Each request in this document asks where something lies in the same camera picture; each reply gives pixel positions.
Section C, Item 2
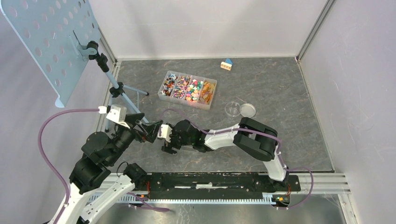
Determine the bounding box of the toy block house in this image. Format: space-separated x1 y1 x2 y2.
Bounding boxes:
220 58 233 71

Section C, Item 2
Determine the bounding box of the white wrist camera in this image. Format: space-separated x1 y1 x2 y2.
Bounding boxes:
157 124 172 143
98 104 131 129

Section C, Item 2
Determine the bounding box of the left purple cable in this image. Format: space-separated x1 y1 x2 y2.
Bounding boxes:
37 108 99 224

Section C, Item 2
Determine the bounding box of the light blue tripod stand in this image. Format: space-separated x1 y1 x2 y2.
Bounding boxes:
74 40 150 133

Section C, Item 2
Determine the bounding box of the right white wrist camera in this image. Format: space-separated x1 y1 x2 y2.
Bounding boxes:
157 124 172 143

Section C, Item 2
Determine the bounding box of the round jar lid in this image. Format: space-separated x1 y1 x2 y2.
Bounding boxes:
240 103 256 118

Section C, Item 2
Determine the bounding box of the clear compartment candy box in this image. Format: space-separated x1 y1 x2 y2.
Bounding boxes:
158 70 217 111

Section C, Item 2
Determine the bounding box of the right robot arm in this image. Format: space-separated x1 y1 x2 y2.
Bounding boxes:
157 118 289 190

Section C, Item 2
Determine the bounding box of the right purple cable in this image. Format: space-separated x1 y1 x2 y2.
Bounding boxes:
159 108 315 211

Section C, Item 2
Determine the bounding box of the clear round plastic jar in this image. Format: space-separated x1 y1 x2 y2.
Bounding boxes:
225 102 241 117

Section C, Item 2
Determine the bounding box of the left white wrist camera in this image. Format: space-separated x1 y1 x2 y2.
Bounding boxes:
98 104 131 129

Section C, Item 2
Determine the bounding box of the light blue perforated board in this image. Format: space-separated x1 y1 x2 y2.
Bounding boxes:
0 0 101 108

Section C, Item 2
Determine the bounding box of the purple cable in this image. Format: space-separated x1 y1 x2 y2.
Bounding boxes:
159 108 315 211
37 108 99 224

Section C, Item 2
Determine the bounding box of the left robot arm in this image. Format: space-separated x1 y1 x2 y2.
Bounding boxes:
49 110 163 224

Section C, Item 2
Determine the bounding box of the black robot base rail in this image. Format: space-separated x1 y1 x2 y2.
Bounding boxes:
135 172 301 200

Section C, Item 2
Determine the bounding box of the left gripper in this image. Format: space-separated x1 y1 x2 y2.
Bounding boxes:
107 112 163 164

